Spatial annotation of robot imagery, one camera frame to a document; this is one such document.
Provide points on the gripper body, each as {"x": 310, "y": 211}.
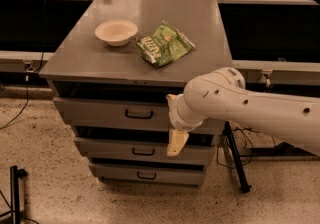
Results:
{"x": 175, "y": 117}

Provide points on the grey top drawer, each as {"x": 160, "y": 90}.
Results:
{"x": 114, "y": 114}

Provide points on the grey drawer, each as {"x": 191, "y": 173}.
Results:
{"x": 114, "y": 114}
{"x": 149, "y": 175}
{"x": 142, "y": 151}

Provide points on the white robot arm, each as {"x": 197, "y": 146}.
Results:
{"x": 222, "y": 95}

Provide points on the grey bottom drawer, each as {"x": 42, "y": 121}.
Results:
{"x": 149, "y": 175}

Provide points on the grey middle drawer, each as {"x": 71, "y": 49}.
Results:
{"x": 142, "y": 151}

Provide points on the grey metal drawer cabinet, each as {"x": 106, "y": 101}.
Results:
{"x": 86, "y": 68}

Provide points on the black metal stand leg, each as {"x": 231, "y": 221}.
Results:
{"x": 244, "y": 186}

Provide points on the green snack bag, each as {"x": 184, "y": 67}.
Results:
{"x": 165, "y": 46}

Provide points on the black stand lower left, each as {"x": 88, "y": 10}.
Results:
{"x": 14, "y": 211}

